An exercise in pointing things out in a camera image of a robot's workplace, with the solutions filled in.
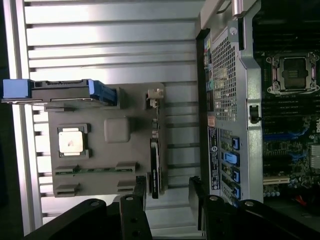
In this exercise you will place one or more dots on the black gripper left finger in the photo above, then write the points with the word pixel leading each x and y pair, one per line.
pixel 135 220

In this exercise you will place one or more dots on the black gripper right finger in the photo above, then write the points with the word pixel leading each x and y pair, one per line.
pixel 215 220

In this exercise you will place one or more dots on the blue slot retainer clip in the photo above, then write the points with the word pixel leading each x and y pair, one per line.
pixel 236 173
pixel 231 158
pixel 236 143
pixel 237 193

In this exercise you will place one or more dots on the green RAM stick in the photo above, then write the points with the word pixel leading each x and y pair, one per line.
pixel 95 170

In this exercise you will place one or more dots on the white expansion slot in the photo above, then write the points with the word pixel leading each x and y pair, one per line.
pixel 276 180

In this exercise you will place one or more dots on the grey plastic parts rack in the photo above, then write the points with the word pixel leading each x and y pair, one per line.
pixel 112 150

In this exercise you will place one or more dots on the green motherboard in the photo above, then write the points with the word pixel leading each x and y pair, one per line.
pixel 277 147

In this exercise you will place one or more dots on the silver CPU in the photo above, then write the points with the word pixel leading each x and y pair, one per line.
pixel 70 143

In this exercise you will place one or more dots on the short blue expansion slot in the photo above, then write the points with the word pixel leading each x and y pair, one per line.
pixel 298 156

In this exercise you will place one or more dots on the long blue expansion slot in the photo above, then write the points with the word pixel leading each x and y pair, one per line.
pixel 285 136

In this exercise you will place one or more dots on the silver finned chipset heatsink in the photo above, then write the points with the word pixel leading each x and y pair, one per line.
pixel 315 156

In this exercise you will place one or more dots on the hard disk in blue carrier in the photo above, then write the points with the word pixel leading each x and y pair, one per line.
pixel 62 91

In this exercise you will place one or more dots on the open black PC case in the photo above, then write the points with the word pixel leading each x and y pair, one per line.
pixel 252 75

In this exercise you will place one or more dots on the CPU socket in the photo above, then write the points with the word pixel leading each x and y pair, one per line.
pixel 292 72

